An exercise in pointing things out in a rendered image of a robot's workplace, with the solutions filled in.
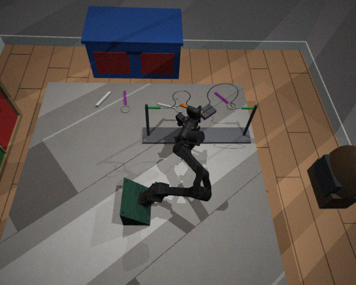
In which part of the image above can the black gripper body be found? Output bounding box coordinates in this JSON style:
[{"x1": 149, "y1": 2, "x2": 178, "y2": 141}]
[{"x1": 183, "y1": 106, "x2": 200, "y2": 131}]

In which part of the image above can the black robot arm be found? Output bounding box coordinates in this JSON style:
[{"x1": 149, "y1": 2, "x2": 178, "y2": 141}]
[{"x1": 138, "y1": 112, "x2": 212, "y2": 208}]

